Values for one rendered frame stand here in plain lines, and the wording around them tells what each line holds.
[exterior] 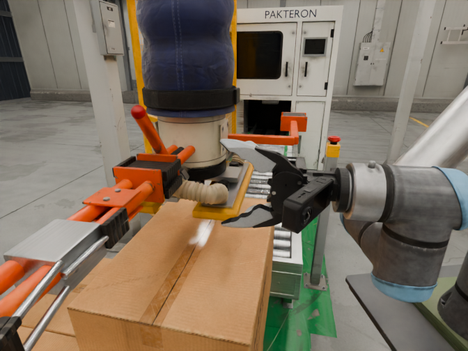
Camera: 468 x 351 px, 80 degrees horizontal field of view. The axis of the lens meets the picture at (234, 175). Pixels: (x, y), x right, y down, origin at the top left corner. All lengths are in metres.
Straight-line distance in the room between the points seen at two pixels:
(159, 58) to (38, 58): 13.48
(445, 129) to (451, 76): 10.17
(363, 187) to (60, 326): 1.14
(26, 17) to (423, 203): 14.11
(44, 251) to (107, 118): 1.86
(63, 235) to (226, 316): 0.39
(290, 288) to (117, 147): 1.50
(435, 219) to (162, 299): 0.53
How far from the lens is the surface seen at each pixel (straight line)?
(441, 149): 0.63
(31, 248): 0.35
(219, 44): 0.65
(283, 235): 1.60
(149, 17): 0.64
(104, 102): 2.15
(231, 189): 0.70
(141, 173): 0.48
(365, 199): 0.44
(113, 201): 0.41
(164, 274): 0.75
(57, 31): 13.35
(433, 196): 0.47
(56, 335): 1.28
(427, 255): 0.51
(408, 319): 1.02
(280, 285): 1.40
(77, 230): 0.36
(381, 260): 0.53
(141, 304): 0.69
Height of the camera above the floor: 1.43
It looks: 22 degrees down
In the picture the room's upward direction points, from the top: straight up
